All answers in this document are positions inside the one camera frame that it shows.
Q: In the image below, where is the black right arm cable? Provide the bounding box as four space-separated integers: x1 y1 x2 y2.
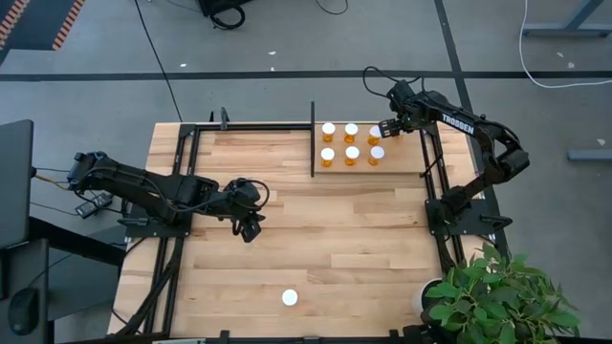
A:
361 65 422 101

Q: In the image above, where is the white plant pot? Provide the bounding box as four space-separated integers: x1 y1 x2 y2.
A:
411 279 444 319

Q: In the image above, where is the grey metal table leg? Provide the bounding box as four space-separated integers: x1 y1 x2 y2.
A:
521 0 612 38

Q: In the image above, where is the black side desk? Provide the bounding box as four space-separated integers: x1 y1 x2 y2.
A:
0 214 128 344

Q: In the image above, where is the yellow cable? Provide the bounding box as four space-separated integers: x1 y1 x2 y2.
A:
33 172 73 191

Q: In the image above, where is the black cable arc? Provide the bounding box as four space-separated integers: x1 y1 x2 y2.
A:
314 0 350 15

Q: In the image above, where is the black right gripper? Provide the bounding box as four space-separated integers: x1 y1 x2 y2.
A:
380 79 429 140

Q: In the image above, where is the black power adapter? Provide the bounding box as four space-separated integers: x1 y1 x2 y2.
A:
75 192 114 220

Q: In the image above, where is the green leafy plant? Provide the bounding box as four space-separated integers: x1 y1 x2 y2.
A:
420 241 582 344

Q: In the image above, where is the grey metal bar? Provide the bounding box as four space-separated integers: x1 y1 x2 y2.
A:
567 149 612 161

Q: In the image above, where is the long black floor cable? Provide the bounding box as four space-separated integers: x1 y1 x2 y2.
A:
133 0 184 123

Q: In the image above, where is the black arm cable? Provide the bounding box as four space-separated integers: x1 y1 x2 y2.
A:
361 65 422 101
229 177 272 214

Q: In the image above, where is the black computer mouse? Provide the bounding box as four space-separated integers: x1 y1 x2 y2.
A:
7 286 42 338

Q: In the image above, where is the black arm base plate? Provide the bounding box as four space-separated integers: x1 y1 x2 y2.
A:
425 198 513 236
124 200 195 239

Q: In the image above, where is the dark mat orange striped edge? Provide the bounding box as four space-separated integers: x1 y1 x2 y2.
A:
0 0 87 66

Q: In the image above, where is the black aluminium table frame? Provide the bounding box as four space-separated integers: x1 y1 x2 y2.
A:
112 100 468 344

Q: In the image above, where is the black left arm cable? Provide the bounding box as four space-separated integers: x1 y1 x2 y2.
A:
229 177 272 214

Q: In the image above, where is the dark grey monitor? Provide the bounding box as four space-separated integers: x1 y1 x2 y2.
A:
0 118 35 249

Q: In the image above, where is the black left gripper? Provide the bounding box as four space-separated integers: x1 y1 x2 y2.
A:
224 177 264 244

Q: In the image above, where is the white floor cable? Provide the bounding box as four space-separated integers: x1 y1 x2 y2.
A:
518 0 612 90

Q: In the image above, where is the black equipment with coiled cable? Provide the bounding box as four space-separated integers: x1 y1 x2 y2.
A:
196 0 254 31

